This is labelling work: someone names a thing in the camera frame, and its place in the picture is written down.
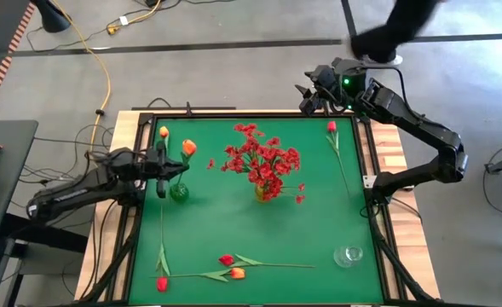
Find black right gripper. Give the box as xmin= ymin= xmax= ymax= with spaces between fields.
xmin=294 ymin=65 xmax=344 ymax=117

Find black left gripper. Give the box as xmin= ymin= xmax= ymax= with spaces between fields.
xmin=136 ymin=140 xmax=191 ymax=200

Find red artificial tulip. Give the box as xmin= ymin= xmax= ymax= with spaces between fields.
xmin=325 ymin=120 xmax=352 ymax=200
xmin=155 ymin=203 xmax=171 ymax=293
xmin=218 ymin=253 xmax=316 ymax=269

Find green glass vase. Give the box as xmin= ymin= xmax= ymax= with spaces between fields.
xmin=169 ymin=182 xmax=190 ymax=204

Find clear glass vase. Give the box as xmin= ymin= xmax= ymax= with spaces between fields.
xmin=333 ymin=245 xmax=365 ymax=269

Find black floor bar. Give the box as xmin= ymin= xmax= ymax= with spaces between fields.
xmin=130 ymin=106 xmax=237 ymax=112

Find green felt mat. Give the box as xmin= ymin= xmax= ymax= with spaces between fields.
xmin=127 ymin=117 xmax=386 ymax=306

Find red flower bouquet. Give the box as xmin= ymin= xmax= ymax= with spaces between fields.
xmin=206 ymin=122 xmax=307 ymax=206

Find person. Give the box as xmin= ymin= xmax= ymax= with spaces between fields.
xmin=349 ymin=0 xmax=446 ymax=66

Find black desk base beam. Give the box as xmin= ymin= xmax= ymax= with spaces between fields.
xmin=0 ymin=212 xmax=90 ymax=253

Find dark grey desk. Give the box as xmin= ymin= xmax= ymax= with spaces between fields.
xmin=0 ymin=119 xmax=39 ymax=245

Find black cone-shaped stand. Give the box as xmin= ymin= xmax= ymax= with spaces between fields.
xmin=31 ymin=0 xmax=72 ymax=34

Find black table frame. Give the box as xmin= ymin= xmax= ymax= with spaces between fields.
xmin=105 ymin=111 xmax=405 ymax=307

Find black diagonal frame strut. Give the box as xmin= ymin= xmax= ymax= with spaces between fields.
xmin=79 ymin=204 xmax=143 ymax=304
xmin=367 ymin=204 xmax=433 ymax=304

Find yellow extension cable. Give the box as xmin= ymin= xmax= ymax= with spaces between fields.
xmin=50 ymin=0 xmax=163 ymax=153

